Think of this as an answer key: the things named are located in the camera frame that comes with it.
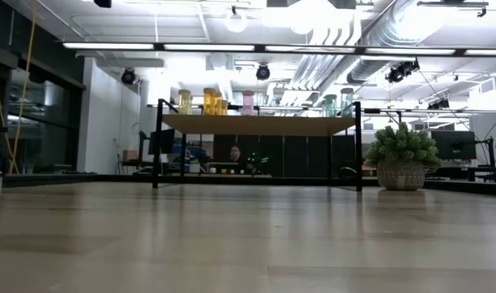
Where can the black track spotlight cluster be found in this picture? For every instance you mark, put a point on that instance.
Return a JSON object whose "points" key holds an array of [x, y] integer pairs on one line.
{"points": [[402, 70]]}

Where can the black partition panels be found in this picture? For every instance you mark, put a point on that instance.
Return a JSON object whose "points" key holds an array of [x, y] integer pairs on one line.
{"points": [[304, 154]]}

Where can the linear ceiling light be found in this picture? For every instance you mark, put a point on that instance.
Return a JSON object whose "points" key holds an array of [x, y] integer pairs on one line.
{"points": [[109, 46]]}

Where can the black aluminium frame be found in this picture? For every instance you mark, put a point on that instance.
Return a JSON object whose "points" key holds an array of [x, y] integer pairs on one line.
{"points": [[68, 179]]}

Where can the green potted plant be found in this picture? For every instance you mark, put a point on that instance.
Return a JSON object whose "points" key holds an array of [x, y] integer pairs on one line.
{"points": [[400, 148]]}

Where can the person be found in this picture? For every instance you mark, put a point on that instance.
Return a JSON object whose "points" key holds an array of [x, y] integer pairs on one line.
{"points": [[235, 154]]}

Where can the brown cardboard box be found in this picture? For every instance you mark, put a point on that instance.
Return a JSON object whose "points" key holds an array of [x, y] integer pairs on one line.
{"points": [[130, 155]]}

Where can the black computer monitor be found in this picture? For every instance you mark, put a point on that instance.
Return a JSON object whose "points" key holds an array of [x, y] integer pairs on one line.
{"points": [[453, 144], [162, 141]]}

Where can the pink medicine bottle white cap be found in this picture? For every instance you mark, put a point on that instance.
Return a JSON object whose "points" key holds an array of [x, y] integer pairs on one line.
{"points": [[247, 104]]}

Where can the round white pendant lamp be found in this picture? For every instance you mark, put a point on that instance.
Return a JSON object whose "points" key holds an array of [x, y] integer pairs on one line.
{"points": [[236, 20]]}

